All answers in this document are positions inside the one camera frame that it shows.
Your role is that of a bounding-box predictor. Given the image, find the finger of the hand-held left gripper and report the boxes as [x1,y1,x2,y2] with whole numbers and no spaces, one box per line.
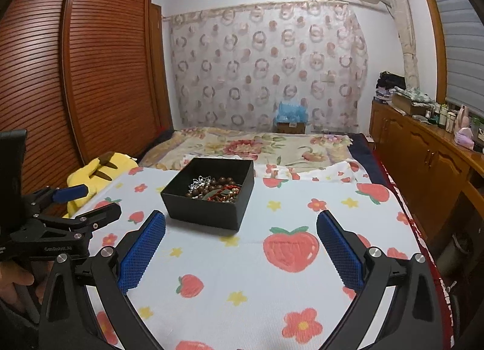
[23,184,88,219]
[9,202,122,245]

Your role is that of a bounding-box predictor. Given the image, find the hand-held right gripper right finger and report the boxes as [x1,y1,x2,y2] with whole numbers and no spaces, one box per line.
[316,209,454,350]

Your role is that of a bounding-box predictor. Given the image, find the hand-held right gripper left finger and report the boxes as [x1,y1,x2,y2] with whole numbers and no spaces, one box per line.
[38,209,167,350]

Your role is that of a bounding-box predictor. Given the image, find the black cardboard box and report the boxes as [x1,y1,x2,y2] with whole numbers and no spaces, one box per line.
[160,157,255,231]

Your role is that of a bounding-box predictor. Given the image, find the brown wooden bead bracelet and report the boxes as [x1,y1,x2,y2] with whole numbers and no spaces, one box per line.
[185,176,243,199]

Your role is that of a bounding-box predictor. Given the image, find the red braided cord bracelet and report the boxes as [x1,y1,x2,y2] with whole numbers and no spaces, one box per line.
[209,183,241,201]

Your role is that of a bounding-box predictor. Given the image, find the person's left forearm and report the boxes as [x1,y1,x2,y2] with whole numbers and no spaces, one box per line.
[0,300,43,350]

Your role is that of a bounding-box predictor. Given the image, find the person's left hand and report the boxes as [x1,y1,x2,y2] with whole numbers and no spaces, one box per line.
[0,260,35,304]

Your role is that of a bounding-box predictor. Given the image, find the yellow plush pillow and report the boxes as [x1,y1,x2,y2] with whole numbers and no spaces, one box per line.
[62,151,139,218]

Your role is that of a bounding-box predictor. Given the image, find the strawberry print blanket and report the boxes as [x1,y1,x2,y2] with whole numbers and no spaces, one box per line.
[68,161,454,350]

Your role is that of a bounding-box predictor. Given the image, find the dark blue bed cover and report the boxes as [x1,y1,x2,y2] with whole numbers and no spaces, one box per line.
[347,132,383,185]

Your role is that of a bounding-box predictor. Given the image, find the wooden louvered wardrobe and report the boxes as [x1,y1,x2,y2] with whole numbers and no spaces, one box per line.
[0,0,175,199]

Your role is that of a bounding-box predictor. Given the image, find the wooden sideboard cabinet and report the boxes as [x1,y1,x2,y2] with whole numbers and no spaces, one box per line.
[368,98,484,260]

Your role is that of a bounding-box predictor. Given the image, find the small brown cardboard box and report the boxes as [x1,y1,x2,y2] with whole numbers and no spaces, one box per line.
[276,121,306,134]

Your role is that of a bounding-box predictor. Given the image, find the floral bed sheet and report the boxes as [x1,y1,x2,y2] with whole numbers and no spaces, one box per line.
[138,126,355,179]

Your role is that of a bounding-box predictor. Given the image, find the pink tissue pack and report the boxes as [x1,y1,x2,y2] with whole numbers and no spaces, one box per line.
[454,128,476,151]

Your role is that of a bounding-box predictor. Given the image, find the row of cosmetic bottles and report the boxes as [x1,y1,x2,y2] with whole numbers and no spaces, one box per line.
[427,102,460,133]

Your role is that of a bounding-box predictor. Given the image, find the pile of dark clothes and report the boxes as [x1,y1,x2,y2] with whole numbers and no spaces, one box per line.
[376,71,407,103]

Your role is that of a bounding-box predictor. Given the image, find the beige wrapped pipe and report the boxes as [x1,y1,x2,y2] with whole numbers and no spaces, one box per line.
[380,0,419,90]

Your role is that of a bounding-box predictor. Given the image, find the grey window blind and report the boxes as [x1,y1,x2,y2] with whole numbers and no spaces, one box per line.
[420,0,484,109]

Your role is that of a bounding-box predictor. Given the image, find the silver chain jewelry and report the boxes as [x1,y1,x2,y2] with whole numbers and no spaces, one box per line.
[187,175,211,195]

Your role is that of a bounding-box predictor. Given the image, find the sheer ring pattern curtain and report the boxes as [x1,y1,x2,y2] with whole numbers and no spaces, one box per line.
[162,0,370,133]

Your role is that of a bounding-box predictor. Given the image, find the wooden window frame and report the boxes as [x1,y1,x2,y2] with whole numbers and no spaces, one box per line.
[414,0,449,106]

